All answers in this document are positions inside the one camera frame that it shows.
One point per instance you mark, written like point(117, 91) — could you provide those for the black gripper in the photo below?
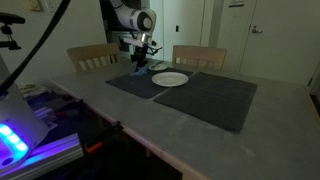
point(140, 54)

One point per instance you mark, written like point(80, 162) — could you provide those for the light blue towel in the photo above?
point(138, 72)

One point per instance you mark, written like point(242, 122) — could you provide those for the small white plate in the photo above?
point(160, 67)

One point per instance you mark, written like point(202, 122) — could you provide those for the dark placemat under small plate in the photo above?
point(133, 85)

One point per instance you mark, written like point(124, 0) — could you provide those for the large white plate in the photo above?
point(170, 79)

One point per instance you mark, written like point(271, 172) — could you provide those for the dark placemat without small plate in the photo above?
point(213, 100)

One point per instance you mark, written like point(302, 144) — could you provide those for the metal spoon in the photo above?
point(156, 64)

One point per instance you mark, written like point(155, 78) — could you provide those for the brown wooden slatted chair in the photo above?
point(93, 53)

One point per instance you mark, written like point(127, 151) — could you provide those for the pale papers pile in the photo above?
point(31, 89)

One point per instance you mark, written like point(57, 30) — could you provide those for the white panel with cyan lights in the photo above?
point(20, 113)

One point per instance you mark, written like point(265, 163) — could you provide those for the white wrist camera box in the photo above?
point(133, 41)

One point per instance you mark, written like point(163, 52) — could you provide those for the small black wall fixture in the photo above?
point(177, 28)

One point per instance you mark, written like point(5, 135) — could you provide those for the white wall plate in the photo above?
point(236, 2)

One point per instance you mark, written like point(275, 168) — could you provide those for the yellowish wall thermostat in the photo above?
point(33, 4)

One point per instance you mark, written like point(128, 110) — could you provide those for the aluminium rail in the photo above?
point(53, 153)

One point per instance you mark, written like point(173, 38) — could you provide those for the black camera on mount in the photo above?
point(10, 20)

